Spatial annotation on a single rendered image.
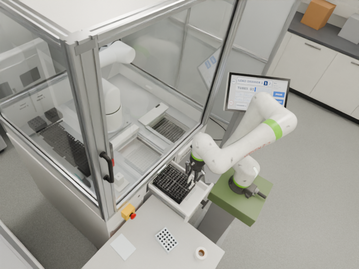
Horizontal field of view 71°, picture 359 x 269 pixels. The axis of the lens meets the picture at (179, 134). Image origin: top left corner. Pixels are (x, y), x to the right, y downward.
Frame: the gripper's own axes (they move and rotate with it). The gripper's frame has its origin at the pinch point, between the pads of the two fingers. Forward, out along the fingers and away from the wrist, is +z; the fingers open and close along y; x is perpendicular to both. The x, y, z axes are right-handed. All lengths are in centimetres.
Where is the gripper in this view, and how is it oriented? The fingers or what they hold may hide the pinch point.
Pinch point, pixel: (191, 180)
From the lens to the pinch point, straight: 155.7
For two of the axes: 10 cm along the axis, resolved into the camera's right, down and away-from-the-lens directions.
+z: -1.3, 6.6, 7.4
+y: 7.9, 5.2, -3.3
